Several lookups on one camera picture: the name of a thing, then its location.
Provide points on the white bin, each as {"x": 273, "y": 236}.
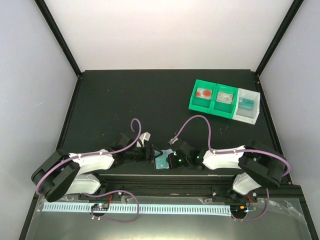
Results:
{"x": 245, "y": 116}

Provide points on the left green bin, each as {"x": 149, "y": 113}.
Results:
{"x": 202, "y": 105}

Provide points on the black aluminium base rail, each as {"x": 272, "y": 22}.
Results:
{"x": 212, "y": 187}

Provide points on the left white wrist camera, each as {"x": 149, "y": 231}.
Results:
{"x": 143, "y": 139}

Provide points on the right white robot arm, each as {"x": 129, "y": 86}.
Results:
{"x": 260, "y": 166}

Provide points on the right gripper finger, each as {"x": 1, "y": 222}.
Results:
{"x": 172, "y": 156}
{"x": 172, "y": 164}

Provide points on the green bin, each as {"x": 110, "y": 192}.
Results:
{"x": 225, "y": 110}
{"x": 202, "y": 105}

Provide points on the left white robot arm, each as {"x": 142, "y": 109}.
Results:
{"x": 66, "y": 173}

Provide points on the teal AION VIP card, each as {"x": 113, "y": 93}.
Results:
{"x": 247, "y": 104}

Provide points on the white card red pattern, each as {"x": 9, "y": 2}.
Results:
{"x": 225, "y": 98}

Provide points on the card with red circles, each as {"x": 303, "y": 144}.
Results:
{"x": 204, "y": 93}

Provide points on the black leather card holder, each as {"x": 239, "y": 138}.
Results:
{"x": 160, "y": 161}

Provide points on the middle green bin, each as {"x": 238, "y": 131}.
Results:
{"x": 225, "y": 110}

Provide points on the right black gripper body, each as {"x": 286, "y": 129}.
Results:
{"x": 185, "y": 161}

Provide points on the black frame post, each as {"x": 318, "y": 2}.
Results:
{"x": 283, "y": 27}
{"x": 47, "y": 15}

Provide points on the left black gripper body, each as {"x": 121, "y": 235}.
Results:
{"x": 145, "y": 154}

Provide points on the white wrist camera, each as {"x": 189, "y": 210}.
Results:
{"x": 173, "y": 140}
{"x": 143, "y": 139}

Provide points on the right black frame post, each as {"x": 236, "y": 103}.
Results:
{"x": 283, "y": 27}

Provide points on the small circuit board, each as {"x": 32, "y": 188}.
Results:
{"x": 100, "y": 207}

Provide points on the left black frame post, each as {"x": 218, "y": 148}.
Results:
{"x": 47, "y": 15}

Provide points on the white slotted cable duct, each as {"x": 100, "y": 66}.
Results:
{"x": 153, "y": 209}

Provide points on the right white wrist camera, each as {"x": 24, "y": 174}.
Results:
{"x": 173, "y": 140}

